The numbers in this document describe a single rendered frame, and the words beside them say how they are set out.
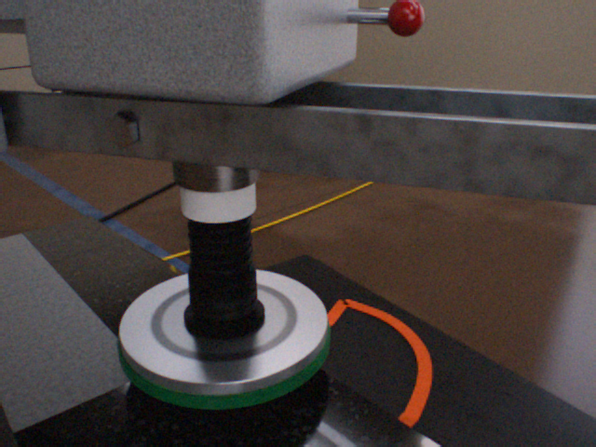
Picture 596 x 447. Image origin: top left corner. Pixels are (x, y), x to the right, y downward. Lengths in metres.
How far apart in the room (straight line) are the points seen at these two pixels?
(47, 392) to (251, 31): 0.42
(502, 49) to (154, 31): 5.23
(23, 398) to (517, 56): 5.18
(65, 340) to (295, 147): 0.39
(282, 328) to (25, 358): 0.29
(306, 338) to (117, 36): 0.32
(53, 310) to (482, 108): 0.55
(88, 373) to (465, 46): 5.34
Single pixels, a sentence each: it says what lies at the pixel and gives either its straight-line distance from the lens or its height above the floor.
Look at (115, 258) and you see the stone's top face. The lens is 0.87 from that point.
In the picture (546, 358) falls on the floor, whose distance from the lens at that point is 2.14.
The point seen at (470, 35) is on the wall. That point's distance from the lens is 5.71.
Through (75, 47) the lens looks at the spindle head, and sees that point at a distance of 0.44.
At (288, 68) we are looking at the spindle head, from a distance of 0.39.
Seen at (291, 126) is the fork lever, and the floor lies 1.08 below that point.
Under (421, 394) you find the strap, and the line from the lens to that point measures 1.83.
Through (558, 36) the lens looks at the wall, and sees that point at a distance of 5.35.
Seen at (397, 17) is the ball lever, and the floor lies 1.15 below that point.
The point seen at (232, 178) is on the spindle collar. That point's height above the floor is 1.02.
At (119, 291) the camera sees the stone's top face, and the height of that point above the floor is 0.80.
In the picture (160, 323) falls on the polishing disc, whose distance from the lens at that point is 0.59.
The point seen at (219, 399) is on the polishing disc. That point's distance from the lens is 0.51.
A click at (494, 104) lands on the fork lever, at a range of 0.49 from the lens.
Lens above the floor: 1.18
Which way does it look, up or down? 24 degrees down
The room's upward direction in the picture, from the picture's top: straight up
